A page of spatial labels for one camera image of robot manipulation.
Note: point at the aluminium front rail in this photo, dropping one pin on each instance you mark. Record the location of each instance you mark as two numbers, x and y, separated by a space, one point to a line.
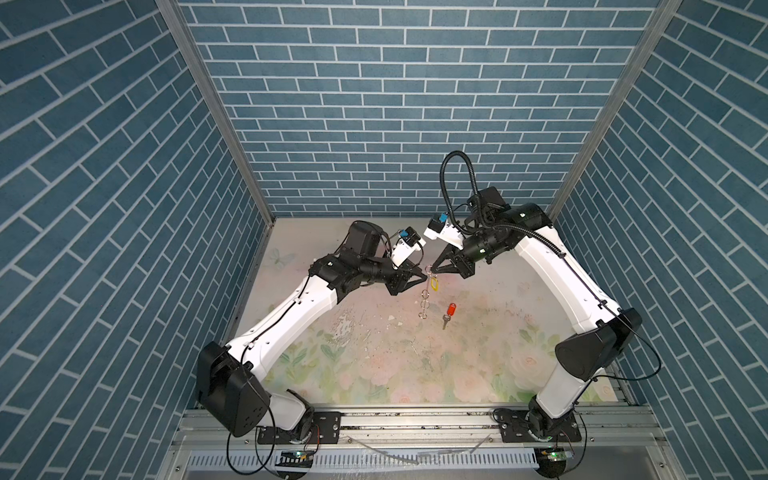
619 441

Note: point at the left green circuit board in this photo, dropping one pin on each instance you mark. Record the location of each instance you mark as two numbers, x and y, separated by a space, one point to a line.
295 459

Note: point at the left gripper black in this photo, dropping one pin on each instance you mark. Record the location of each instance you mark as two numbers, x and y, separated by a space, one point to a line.
399 278

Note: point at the right green circuit board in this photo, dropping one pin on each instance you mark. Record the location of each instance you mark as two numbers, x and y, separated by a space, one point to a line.
551 455

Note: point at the green circuit board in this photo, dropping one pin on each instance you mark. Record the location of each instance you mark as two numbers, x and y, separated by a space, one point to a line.
551 455
295 459

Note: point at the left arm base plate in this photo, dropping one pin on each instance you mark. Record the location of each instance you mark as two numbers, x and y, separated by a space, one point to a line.
323 428

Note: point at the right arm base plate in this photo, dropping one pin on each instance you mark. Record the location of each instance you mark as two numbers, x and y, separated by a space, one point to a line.
520 426

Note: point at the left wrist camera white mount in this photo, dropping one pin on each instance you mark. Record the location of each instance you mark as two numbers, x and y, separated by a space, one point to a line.
408 241

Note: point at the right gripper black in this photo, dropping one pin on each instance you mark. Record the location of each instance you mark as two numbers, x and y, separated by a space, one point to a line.
458 262

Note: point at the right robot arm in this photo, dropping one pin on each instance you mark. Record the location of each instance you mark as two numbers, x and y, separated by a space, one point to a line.
601 329

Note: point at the left corner aluminium post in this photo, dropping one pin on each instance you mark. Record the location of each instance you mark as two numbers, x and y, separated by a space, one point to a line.
172 15

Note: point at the right corner aluminium post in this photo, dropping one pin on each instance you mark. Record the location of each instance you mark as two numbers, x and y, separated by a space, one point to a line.
657 24

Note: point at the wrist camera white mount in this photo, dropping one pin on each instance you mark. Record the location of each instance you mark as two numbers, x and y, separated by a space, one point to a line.
440 227
408 241

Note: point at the key with red tag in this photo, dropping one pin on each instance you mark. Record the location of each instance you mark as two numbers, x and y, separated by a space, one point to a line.
449 314

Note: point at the white slotted cable duct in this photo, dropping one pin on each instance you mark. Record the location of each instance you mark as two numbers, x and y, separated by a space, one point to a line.
366 460

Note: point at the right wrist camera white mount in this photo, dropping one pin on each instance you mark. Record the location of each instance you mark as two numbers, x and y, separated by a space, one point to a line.
440 227

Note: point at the corner aluminium post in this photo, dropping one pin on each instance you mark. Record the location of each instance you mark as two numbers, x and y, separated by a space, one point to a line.
172 15
657 24

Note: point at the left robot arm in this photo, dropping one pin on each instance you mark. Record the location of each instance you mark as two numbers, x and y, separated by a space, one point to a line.
229 376

